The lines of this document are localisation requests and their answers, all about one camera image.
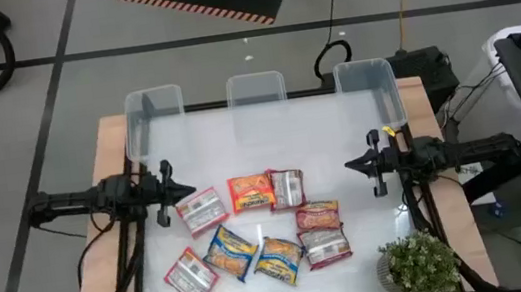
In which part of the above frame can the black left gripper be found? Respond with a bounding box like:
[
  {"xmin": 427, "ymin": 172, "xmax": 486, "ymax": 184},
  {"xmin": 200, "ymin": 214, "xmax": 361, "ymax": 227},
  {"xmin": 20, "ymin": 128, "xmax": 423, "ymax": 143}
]
[{"xmin": 139, "ymin": 155, "xmax": 201, "ymax": 231}]

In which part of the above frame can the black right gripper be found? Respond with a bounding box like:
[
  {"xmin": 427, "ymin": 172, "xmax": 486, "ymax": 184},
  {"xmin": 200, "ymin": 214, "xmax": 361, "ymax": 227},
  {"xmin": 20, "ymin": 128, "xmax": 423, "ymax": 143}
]
[{"xmin": 340, "ymin": 125, "xmax": 412, "ymax": 203}]

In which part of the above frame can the maroon Maruchan ramen pack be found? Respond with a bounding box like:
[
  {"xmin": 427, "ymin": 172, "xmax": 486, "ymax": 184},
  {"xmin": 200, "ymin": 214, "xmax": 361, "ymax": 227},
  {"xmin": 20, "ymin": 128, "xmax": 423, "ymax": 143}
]
[
  {"xmin": 265, "ymin": 164, "xmax": 309, "ymax": 213},
  {"xmin": 296, "ymin": 223, "xmax": 356, "ymax": 274},
  {"xmin": 292, "ymin": 197, "xmax": 344, "ymax": 236}
]

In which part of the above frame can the blue soy sauce ramen pack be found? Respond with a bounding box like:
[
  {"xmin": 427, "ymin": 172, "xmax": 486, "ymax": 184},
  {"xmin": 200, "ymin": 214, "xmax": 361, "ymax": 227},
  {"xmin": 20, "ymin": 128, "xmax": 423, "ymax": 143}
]
[
  {"xmin": 250, "ymin": 231, "xmax": 309, "ymax": 292},
  {"xmin": 198, "ymin": 219, "xmax": 264, "ymax": 288}
]

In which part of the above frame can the clear plastic bin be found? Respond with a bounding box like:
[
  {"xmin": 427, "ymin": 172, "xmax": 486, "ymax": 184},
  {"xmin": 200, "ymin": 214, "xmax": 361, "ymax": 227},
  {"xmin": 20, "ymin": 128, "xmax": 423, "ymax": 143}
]
[
  {"xmin": 117, "ymin": 82, "xmax": 191, "ymax": 166},
  {"xmin": 330, "ymin": 54, "xmax": 409, "ymax": 136},
  {"xmin": 223, "ymin": 68, "xmax": 294, "ymax": 146}
]

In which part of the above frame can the black equipment box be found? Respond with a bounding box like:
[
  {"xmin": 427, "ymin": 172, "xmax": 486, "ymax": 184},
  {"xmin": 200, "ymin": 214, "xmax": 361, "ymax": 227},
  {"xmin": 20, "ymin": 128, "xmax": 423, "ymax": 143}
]
[{"xmin": 386, "ymin": 42, "xmax": 464, "ymax": 119}]

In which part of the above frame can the printed paper sheet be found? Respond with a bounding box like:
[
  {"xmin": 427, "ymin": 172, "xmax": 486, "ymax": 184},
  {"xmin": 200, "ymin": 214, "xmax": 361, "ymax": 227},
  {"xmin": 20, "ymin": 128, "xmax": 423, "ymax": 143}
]
[{"xmin": 457, "ymin": 159, "xmax": 499, "ymax": 209}]

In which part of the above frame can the striped plant pot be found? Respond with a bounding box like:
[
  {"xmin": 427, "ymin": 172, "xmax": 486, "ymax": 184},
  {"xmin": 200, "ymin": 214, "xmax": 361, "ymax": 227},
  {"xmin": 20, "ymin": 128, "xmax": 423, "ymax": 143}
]
[{"xmin": 373, "ymin": 250, "xmax": 412, "ymax": 292}]

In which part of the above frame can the green artificial plant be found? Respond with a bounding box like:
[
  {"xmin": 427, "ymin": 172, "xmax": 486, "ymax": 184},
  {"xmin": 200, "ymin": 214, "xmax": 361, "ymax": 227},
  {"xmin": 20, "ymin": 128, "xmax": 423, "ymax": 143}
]
[{"xmin": 375, "ymin": 224, "xmax": 465, "ymax": 292}]

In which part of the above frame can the black desk strut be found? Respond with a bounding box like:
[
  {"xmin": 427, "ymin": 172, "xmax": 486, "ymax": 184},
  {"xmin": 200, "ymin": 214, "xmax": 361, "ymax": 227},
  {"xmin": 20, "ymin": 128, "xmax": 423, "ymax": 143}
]
[{"xmin": 456, "ymin": 139, "xmax": 521, "ymax": 206}]

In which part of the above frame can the white waste bin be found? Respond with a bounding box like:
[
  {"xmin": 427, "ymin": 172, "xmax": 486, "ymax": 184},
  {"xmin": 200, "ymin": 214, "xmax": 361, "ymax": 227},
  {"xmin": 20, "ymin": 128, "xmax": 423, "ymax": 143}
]
[{"xmin": 479, "ymin": 24, "xmax": 521, "ymax": 102}]

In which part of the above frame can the black hanging cable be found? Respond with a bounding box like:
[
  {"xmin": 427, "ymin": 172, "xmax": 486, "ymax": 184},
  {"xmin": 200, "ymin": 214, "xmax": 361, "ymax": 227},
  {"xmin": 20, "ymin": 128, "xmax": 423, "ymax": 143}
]
[{"xmin": 304, "ymin": 0, "xmax": 357, "ymax": 84}]

